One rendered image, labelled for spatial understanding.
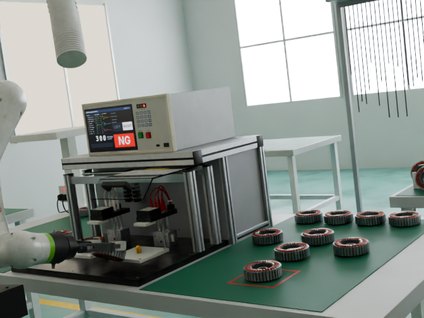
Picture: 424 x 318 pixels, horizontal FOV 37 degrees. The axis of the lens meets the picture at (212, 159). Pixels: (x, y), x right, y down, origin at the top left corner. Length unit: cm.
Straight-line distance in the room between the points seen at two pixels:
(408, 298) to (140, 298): 77
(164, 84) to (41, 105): 230
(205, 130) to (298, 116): 679
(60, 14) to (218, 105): 144
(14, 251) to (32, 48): 626
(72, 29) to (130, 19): 572
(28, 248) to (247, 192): 91
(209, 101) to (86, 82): 616
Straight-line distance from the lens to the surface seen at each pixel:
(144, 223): 227
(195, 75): 1009
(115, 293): 202
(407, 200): 290
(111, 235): 253
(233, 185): 235
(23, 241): 190
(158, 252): 224
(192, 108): 234
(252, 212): 246
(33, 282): 232
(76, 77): 842
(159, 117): 226
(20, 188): 778
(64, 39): 355
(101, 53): 878
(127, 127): 237
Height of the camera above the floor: 132
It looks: 6 degrees down
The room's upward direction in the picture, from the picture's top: 7 degrees counter-clockwise
